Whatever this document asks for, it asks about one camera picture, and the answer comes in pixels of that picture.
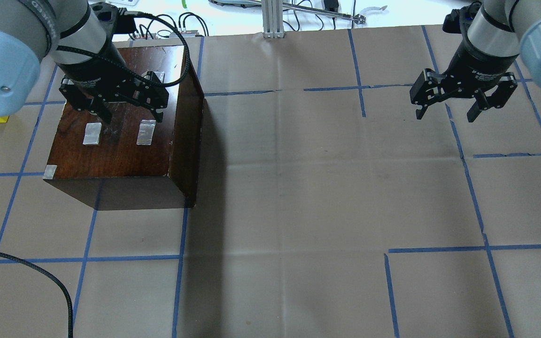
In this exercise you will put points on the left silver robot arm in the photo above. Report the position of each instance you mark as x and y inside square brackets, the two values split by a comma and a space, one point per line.
[78, 37]

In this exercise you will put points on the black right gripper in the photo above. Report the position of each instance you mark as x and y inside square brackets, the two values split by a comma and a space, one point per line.
[478, 62]

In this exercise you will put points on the aluminium frame post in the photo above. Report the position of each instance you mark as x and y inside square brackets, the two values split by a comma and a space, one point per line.
[272, 11]

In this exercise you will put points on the dark wooden drawer cabinet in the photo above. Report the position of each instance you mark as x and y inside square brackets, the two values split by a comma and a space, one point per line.
[129, 169]

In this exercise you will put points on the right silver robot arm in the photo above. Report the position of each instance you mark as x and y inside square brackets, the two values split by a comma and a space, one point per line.
[494, 33]

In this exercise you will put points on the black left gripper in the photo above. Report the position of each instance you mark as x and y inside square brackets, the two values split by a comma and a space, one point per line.
[96, 70]

